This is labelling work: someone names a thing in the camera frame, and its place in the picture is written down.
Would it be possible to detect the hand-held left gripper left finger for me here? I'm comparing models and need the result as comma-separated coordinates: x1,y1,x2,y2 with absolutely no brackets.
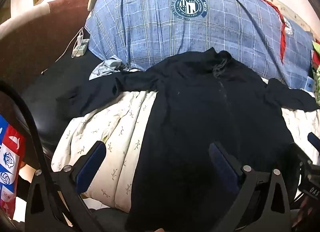
25,141,108,232

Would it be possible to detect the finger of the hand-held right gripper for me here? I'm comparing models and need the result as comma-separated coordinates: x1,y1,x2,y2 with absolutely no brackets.
307,132,320,150

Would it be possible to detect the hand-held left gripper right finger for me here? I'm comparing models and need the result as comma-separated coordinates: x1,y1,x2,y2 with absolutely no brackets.
209,142,292,232

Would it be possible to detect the black long-sleeved top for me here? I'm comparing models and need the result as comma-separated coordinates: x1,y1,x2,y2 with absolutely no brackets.
56,47,320,232

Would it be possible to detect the white leaf-print duvet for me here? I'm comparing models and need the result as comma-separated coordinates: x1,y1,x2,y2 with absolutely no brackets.
51,77,320,212

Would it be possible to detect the green patterned cloth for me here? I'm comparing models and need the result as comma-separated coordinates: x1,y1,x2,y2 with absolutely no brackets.
312,67,320,105

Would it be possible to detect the red blue printed cloth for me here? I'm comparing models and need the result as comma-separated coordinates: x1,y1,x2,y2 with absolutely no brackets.
0,114,27,219

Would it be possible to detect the red and green fabric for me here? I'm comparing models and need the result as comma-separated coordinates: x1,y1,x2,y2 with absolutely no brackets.
311,40,320,68

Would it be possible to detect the black bed sheet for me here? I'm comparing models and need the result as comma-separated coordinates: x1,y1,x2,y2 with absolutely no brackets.
21,49,115,152

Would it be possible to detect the red cloth strip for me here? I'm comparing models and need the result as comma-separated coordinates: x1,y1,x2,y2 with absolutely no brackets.
252,0,287,62

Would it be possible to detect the grey cloth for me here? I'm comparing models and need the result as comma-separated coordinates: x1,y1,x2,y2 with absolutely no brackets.
89,55,130,80

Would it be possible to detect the white power strip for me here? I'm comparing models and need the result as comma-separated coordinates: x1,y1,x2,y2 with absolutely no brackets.
72,39,90,57

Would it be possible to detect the brown headboard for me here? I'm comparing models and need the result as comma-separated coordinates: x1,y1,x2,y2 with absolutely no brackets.
0,0,92,92

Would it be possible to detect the black strap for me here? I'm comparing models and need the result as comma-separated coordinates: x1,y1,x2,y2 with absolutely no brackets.
0,80,105,232

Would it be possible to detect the white cable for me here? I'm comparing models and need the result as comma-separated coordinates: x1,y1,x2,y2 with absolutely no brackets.
41,27,85,75

